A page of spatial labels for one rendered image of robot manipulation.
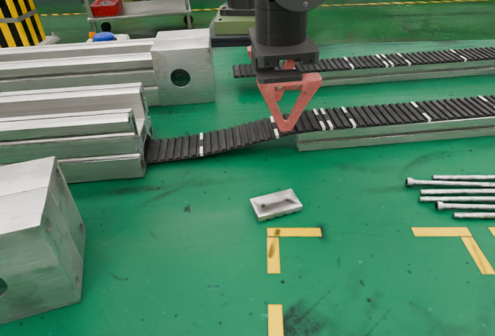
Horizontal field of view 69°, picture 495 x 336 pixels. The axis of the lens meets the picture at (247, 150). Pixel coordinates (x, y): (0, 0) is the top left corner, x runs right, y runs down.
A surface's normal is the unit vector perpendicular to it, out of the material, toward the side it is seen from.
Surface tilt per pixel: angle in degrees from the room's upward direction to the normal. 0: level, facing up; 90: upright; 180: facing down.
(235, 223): 0
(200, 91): 90
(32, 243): 90
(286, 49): 0
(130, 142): 90
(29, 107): 90
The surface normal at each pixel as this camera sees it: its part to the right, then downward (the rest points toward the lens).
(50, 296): 0.30, 0.54
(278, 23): -0.20, 0.57
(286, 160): -0.04, -0.82
